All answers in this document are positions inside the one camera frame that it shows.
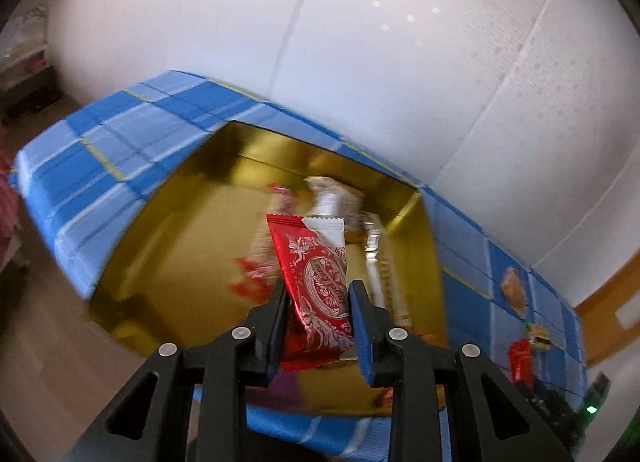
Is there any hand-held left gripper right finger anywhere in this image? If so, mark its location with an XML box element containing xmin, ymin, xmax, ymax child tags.
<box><xmin>347</xmin><ymin>279</ymin><xmax>573</xmax><ymax>462</ymax></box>

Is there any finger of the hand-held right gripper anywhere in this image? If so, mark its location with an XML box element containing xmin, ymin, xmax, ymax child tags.
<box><xmin>515</xmin><ymin>376</ymin><xmax>551</xmax><ymax>405</ymax></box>

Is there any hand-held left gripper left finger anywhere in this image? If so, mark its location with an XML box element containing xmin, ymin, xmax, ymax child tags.
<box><xmin>62</xmin><ymin>279</ymin><xmax>291</xmax><ymax>462</ymax></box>

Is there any small red snack packet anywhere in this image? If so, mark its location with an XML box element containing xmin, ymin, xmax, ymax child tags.
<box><xmin>507</xmin><ymin>339</ymin><xmax>536</xmax><ymax>383</ymax></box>

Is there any cracker pack with green ends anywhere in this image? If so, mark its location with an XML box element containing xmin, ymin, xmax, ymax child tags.
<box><xmin>522</xmin><ymin>319</ymin><xmax>553</xmax><ymax>350</ymax></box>

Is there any red round-print snack packet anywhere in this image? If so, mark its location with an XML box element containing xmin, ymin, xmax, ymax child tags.
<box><xmin>265</xmin><ymin>213</ymin><xmax>358</xmax><ymax>373</ymax></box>

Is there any clear biscuit roll packet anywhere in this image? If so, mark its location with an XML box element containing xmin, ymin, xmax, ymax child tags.
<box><xmin>362</xmin><ymin>212</ymin><xmax>415</xmax><ymax>329</ymax></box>

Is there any clear bread packet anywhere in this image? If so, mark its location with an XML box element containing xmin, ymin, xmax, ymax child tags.
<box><xmin>501</xmin><ymin>266</ymin><xmax>527</xmax><ymax>315</ymax></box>

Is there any gold box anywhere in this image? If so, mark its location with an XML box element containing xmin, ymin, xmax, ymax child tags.
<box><xmin>87</xmin><ymin>119</ymin><xmax>448</xmax><ymax>415</ymax></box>

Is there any clear brown granola packet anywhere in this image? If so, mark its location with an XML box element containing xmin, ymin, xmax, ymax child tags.
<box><xmin>306</xmin><ymin>176</ymin><xmax>364</xmax><ymax>243</ymax></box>

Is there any blue plaid bed sheet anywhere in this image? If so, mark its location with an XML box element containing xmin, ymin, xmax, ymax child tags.
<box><xmin>7</xmin><ymin>70</ymin><xmax>588</xmax><ymax>462</ymax></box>

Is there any pink cloth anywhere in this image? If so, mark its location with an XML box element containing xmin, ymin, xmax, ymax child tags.
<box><xmin>0</xmin><ymin>122</ymin><xmax>23</xmax><ymax>268</ymax></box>

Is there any cluttered white shelf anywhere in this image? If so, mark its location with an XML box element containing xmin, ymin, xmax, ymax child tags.
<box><xmin>0</xmin><ymin>7</ymin><xmax>58</xmax><ymax>116</ymax></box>

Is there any orange wooden door frame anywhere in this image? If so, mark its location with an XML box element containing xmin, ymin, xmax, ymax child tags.
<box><xmin>575</xmin><ymin>252</ymin><xmax>640</xmax><ymax>368</ymax></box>

